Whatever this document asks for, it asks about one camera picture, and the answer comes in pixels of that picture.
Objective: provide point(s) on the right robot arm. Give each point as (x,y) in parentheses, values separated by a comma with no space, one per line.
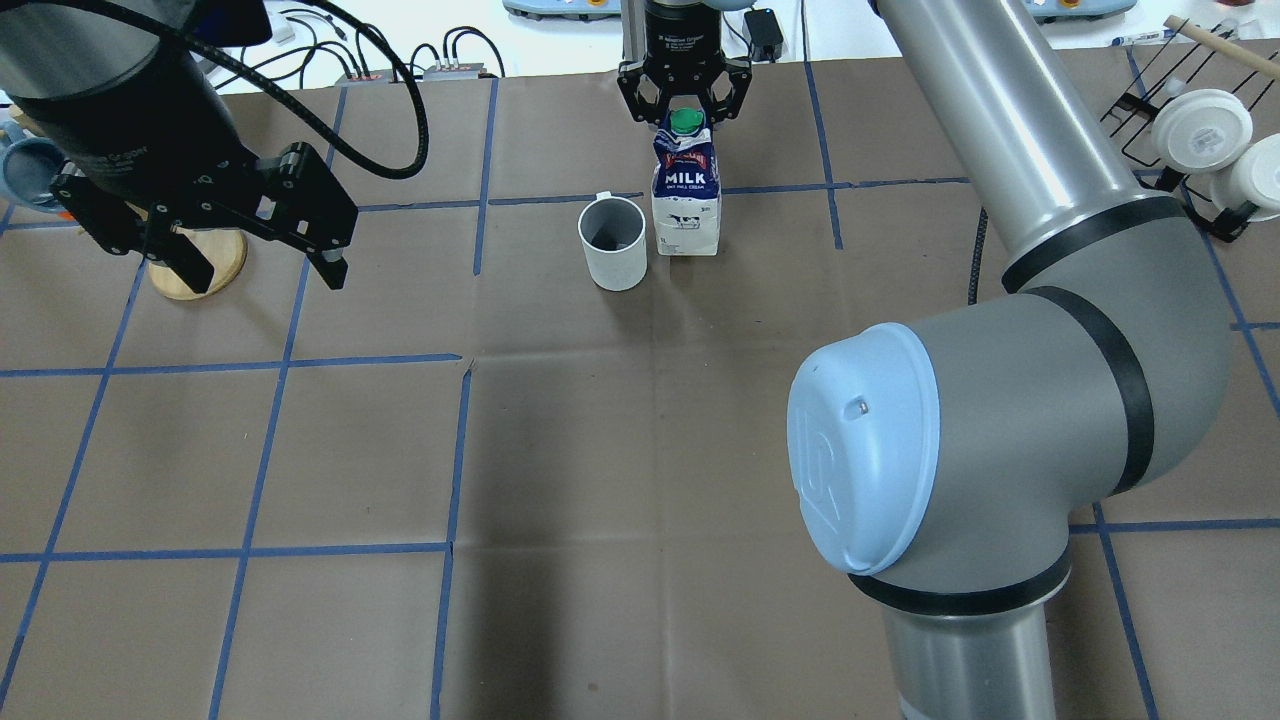
(936,463)

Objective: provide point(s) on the black wire cup rack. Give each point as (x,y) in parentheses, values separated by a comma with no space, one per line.
(1160,73)

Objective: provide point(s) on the wooden mug tree stand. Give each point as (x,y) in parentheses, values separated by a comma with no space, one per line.
(185,265)

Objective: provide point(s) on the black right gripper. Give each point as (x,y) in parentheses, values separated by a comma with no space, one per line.
(683,32)

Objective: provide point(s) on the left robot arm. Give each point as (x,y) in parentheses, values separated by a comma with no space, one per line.
(52,42)

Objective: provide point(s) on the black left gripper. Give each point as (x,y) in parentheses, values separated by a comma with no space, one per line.
(130,130)

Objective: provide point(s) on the blue mug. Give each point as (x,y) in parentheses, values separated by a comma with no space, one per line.
(28,167)

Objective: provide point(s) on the white mug grey inside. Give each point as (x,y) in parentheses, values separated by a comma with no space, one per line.
(612,233)

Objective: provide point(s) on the blue white milk carton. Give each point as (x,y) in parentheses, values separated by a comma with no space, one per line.
(686,188)

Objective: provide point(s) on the wooden spatula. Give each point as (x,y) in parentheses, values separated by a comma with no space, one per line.
(1223,46)

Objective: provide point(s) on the teach pendant tablet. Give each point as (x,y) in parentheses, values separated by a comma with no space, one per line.
(582,10)
(1053,11)

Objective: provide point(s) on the white cup on rack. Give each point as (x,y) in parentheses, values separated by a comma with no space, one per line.
(1202,131)
(1253,177)

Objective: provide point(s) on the black power adapter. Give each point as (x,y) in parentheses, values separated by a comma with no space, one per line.
(763,34)

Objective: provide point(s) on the aluminium frame post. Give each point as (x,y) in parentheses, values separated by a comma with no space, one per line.
(633,16)

